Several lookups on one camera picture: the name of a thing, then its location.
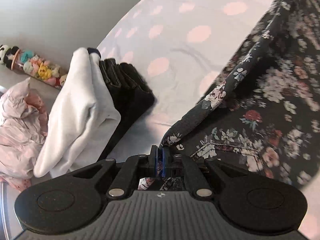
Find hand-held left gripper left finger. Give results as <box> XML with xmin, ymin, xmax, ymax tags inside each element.
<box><xmin>66</xmin><ymin>145</ymin><xmax>158</xmax><ymax>198</ymax></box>

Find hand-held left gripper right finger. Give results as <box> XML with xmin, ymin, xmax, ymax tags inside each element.
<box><xmin>161</xmin><ymin>147</ymin><xmax>250</xmax><ymax>198</ymax></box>

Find dark floral pants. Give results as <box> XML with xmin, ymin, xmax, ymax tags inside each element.
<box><xmin>137</xmin><ymin>0</ymin><xmax>320</xmax><ymax>193</ymax></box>

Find folded black garment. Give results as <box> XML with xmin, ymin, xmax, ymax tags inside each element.
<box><xmin>96</xmin><ymin>58</ymin><xmax>155</xmax><ymax>160</ymax></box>

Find folded white garment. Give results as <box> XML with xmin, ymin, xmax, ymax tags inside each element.
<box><xmin>33</xmin><ymin>47</ymin><xmax>122</xmax><ymax>178</ymax></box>

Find folded dark blue garment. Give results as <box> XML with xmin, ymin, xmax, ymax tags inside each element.
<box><xmin>87</xmin><ymin>47</ymin><xmax>102</xmax><ymax>58</ymax></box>

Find pink dotted cloth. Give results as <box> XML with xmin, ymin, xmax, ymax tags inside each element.
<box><xmin>0</xmin><ymin>176</ymin><xmax>32</xmax><ymax>193</ymax></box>

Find pink quilted duvet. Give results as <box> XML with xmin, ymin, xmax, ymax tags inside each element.
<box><xmin>0</xmin><ymin>77</ymin><xmax>49</xmax><ymax>180</ymax></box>

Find pink polka dot bed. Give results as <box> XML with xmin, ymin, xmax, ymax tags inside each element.
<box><xmin>96</xmin><ymin>0</ymin><xmax>320</xmax><ymax>240</ymax></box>

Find clear jar of plush toys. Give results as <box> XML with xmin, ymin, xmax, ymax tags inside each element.
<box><xmin>10</xmin><ymin>47</ymin><xmax>68</xmax><ymax>88</ymax></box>

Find panda plush toy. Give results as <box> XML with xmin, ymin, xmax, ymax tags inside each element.
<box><xmin>0</xmin><ymin>44</ymin><xmax>19</xmax><ymax>65</ymax></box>

